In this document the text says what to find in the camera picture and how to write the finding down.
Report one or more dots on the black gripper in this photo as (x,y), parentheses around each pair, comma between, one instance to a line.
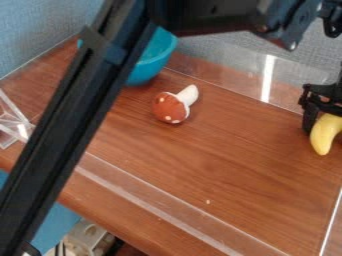
(319,98)

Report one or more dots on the yellow toy banana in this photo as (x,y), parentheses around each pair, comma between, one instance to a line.
(326,128)

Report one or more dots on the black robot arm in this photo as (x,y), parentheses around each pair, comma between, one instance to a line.
(113,42)

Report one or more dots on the blue plastic bowl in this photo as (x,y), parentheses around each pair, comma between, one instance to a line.
(152,59)

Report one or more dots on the red white toy mushroom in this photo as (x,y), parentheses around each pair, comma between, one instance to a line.
(171,106)

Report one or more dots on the grey power strip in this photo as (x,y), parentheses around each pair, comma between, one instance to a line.
(85,240)

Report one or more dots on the clear acrylic tray wall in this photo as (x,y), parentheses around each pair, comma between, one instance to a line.
(226,184)

